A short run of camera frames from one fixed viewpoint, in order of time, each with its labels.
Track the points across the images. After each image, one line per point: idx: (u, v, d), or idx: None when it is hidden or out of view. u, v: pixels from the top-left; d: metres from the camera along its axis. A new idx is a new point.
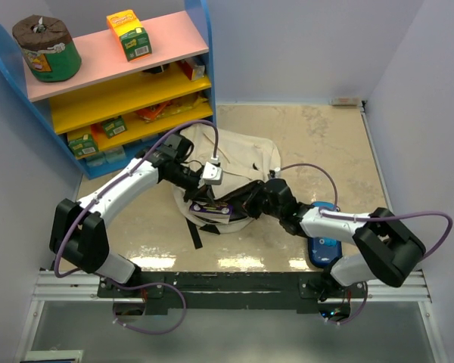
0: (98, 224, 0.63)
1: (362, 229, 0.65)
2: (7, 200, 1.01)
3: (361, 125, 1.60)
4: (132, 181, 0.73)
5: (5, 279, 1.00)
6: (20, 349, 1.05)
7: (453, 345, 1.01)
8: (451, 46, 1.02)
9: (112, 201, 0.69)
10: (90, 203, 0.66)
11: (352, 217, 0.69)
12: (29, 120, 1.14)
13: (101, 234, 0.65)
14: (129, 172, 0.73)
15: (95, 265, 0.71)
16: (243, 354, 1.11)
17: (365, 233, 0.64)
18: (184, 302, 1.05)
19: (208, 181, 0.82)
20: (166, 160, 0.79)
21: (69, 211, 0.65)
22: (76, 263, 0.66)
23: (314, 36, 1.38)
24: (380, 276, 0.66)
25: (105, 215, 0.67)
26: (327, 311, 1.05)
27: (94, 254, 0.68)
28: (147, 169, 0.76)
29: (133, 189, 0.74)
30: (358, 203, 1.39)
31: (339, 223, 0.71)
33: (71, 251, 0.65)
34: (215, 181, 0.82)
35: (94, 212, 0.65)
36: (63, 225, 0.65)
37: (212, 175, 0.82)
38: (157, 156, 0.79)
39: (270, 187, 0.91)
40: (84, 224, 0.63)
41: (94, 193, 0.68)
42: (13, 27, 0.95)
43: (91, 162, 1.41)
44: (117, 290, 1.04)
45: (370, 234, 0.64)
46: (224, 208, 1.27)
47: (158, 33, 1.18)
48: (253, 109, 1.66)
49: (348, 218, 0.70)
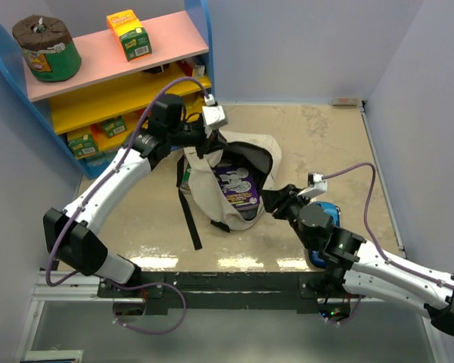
0: (86, 235, 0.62)
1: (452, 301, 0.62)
2: (7, 201, 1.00)
3: (361, 125, 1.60)
4: (118, 179, 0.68)
5: (6, 278, 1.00)
6: (20, 349, 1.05)
7: (453, 345, 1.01)
8: (452, 45, 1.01)
9: (97, 206, 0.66)
10: (76, 212, 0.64)
11: (439, 280, 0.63)
12: (29, 120, 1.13)
13: (92, 238, 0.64)
14: (115, 169, 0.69)
15: (95, 264, 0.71)
16: (243, 354, 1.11)
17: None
18: (184, 302, 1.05)
19: (214, 125, 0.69)
20: (158, 145, 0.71)
21: (56, 221, 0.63)
22: (74, 265, 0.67)
23: (314, 35, 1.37)
24: (445, 329, 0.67)
25: (93, 222, 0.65)
26: (327, 311, 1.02)
27: (91, 255, 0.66)
28: (134, 161, 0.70)
29: (122, 187, 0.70)
30: (358, 203, 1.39)
31: (418, 281, 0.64)
33: (66, 256, 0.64)
34: (221, 122, 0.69)
35: (81, 222, 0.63)
36: (53, 234, 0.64)
37: (216, 116, 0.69)
38: (147, 143, 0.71)
39: (307, 216, 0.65)
40: (72, 232, 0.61)
41: (79, 200, 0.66)
42: (13, 27, 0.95)
43: (91, 162, 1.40)
44: (117, 290, 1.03)
45: None
46: (250, 197, 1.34)
47: (158, 33, 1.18)
48: (253, 109, 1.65)
49: (429, 278, 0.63)
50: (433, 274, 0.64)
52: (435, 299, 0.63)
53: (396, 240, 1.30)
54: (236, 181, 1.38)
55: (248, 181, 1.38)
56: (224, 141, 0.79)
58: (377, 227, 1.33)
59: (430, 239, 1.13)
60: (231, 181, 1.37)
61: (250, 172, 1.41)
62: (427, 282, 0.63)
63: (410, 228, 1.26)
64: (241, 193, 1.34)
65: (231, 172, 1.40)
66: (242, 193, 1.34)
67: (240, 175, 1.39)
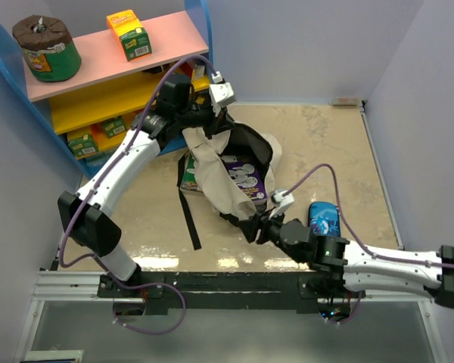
0: (101, 218, 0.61)
1: (443, 279, 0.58)
2: (7, 201, 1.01)
3: (361, 125, 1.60)
4: (129, 161, 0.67)
5: (6, 279, 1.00)
6: (20, 349, 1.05)
7: (452, 345, 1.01)
8: (452, 46, 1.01)
9: (110, 189, 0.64)
10: (88, 195, 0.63)
11: (426, 262, 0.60)
12: (29, 120, 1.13)
13: (107, 220, 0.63)
14: (125, 151, 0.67)
15: (111, 246, 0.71)
16: (243, 354, 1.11)
17: (450, 283, 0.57)
18: (184, 302, 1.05)
19: (222, 103, 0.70)
20: (167, 125, 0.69)
21: (69, 204, 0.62)
22: (91, 247, 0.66)
23: (314, 35, 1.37)
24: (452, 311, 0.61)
25: (107, 205, 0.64)
26: (327, 311, 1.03)
27: (107, 237, 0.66)
28: (143, 143, 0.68)
29: (133, 170, 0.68)
30: (358, 203, 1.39)
31: (408, 268, 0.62)
33: (82, 237, 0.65)
34: (229, 100, 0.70)
35: (94, 206, 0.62)
36: (67, 215, 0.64)
37: (225, 94, 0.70)
38: (156, 124, 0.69)
39: (288, 236, 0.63)
40: (85, 215, 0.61)
41: (91, 183, 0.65)
42: (13, 27, 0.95)
43: (91, 162, 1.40)
44: (117, 290, 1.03)
45: None
46: (257, 193, 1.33)
47: (158, 33, 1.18)
48: (253, 109, 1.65)
49: (418, 262, 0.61)
50: (419, 256, 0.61)
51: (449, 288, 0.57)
52: (427, 280, 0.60)
53: (396, 240, 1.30)
54: (243, 176, 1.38)
55: (254, 176, 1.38)
56: (232, 119, 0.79)
58: (377, 227, 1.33)
59: (430, 239, 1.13)
60: (237, 177, 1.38)
61: (257, 168, 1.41)
62: (415, 266, 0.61)
63: (410, 228, 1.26)
64: (248, 189, 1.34)
65: (237, 168, 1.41)
66: (249, 188, 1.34)
67: (247, 171, 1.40)
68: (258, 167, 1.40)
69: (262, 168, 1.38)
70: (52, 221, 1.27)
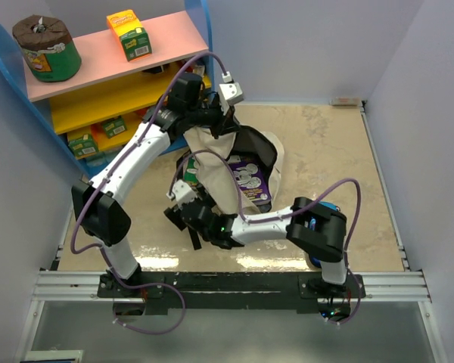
0: (113, 206, 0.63)
1: (292, 226, 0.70)
2: (7, 201, 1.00)
3: (361, 125, 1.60)
4: (141, 152, 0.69)
5: (5, 279, 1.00)
6: (20, 349, 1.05)
7: (452, 345, 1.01)
8: (451, 46, 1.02)
9: (122, 178, 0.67)
10: (101, 184, 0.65)
11: (278, 215, 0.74)
12: (29, 120, 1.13)
13: (119, 209, 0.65)
14: (137, 143, 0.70)
15: (122, 236, 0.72)
16: (243, 354, 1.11)
17: (295, 230, 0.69)
18: (184, 302, 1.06)
19: (231, 100, 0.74)
20: (178, 119, 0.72)
21: (84, 192, 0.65)
22: (101, 237, 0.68)
23: (314, 35, 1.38)
24: (321, 258, 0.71)
25: (119, 193, 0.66)
26: (327, 311, 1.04)
27: (117, 227, 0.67)
28: (155, 135, 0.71)
29: (144, 160, 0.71)
30: (358, 203, 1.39)
31: (268, 224, 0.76)
33: (94, 226, 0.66)
34: (238, 97, 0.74)
35: (107, 193, 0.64)
36: (81, 203, 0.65)
37: (233, 92, 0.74)
38: (167, 117, 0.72)
39: (186, 213, 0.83)
40: (99, 202, 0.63)
41: (105, 172, 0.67)
42: (13, 27, 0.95)
43: (91, 162, 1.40)
44: (117, 290, 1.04)
45: (298, 228, 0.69)
46: (261, 193, 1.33)
47: (158, 32, 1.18)
48: (253, 109, 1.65)
49: (274, 218, 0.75)
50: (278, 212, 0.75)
51: (293, 234, 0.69)
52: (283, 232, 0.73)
53: (396, 240, 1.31)
54: (247, 177, 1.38)
55: (257, 176, 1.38)
56: (237, 122, 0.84)
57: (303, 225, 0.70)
58: (377, 227, 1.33)
59: (430, 239, 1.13)
60: (241, 177, 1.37)
61: (260, 168, 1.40)
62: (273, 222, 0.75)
63: (410, 228, 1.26)
64: (253, 190, 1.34)
65: (241, 168, 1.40)
66: (253, 188, 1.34)
67: (250, 171, 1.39)
68: (262, 168, 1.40)
69: (267, 169, 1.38)
70: (52, 221, 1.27)
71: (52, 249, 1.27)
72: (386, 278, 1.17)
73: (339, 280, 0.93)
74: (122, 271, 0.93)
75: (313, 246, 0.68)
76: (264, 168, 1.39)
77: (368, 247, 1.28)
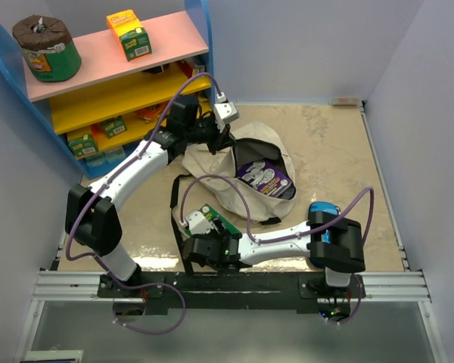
0: (110, 210, 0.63)
1: (315, 245, 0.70)
2: (7, 202, 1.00)
3: (360, 125, 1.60)
4: (141, 164, 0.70)
5: (6, 278, 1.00)
6: (20, 349, 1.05)
7: (452, 345, 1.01)
8: (451, 45, 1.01)
9: (122, 186, 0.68)
10: (101, 187, 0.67)
11: (296, 234, 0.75)
12: (29, 121, 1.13)
13: (114, 215, 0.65)
14: (138, 156, 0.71)
15: (111, 247, 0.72)
16: (243, 354, 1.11)
17: (320, 248, 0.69)
18: (184, 302, 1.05)
19: (227, 119, 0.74)
20: (177, 141, 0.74)
21: (81, 197, 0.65)
22: (93, 246, 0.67)
23: (313, 35, 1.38)
24: (343, 270, 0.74)
25: (116, 200, 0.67)
26: (328, 311, 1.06)
27: (110, 237, 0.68)
28: (156, 150, 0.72)
29: (143, 174, 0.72)
30: (358, 203, 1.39)
31: (284, 244, 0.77)
33: (85, 235, 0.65)
34: (233, 116, 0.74)
35: (106, 198, 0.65)
36: (76, 209, 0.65)
37: (228, 111, 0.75)
38: (166, 138, 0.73)
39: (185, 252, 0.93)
40: (95, 208, 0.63)
41: (104, 178, 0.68)
42: (13, 27, 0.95)
43: (91, 162, 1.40)
44: (117, 290, 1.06)
45: (322, 245, 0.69)
46: (281, 181, 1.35)
47: (159, 34, 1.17)
48: (253, 109, 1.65)
49: (292, 237, 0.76)
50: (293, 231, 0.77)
51: (320, 253, 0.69)
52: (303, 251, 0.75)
53: (396, 240, 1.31)
54: (259, 174, 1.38)
55: (269, 168, 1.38)
56: (233, 137, 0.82)
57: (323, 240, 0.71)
58: (377, 227, 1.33)
59: (430, 239, 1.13)
60: (255, 177, 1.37)
61: (265, 159, 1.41)
62: (290, 242, 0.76)
63: (410, 228, 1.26)
64: (272, 182, 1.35)
65: (250, 169, 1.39)
66: (271, 181, 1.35)
67: (259, 166, 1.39)
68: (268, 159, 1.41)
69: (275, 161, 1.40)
70: (53, 221, 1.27)
71: (52, 249, 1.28)
72: (387, 278, 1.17)
73: (343, 282, 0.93)
74: (120, 274, 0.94)
75: (339, 261, 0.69)
76: (272, 162, 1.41)
77: (368, 247, 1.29)
